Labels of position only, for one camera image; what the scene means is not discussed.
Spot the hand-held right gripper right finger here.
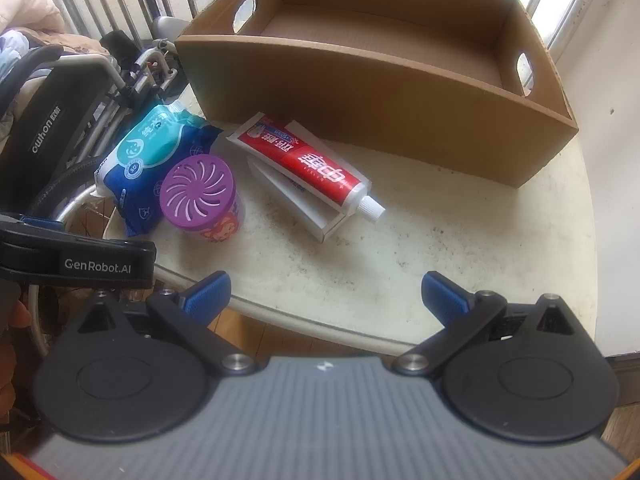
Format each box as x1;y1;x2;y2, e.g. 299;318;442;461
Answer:
391;270;576;376

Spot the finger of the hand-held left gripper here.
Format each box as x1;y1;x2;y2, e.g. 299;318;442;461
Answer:
0;213;66;235

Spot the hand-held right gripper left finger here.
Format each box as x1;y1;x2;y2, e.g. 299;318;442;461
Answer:
77;270;258;376

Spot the purple air freshener jar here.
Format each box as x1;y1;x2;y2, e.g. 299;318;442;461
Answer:
160;155;246;246

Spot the blue wet wipes pack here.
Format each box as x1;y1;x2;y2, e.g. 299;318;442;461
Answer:
94;101;223;237

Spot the small white carton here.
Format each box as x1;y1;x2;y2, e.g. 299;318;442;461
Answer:
246;155;346;244

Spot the red toothpaste tube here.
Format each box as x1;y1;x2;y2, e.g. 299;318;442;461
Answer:
231;114;387;222

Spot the brown cardboard box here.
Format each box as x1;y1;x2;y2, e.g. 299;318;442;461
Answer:
175;0;580;189

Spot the person's left hand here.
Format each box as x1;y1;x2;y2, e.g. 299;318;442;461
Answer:
0;298;32;333

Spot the black wheelchair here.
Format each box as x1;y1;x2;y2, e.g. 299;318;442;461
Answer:
0;16;191;241

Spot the light blue cloth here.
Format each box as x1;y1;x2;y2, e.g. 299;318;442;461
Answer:
0;30;37;92

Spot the beige jacket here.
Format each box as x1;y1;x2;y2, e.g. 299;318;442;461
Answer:
0;0;108;56

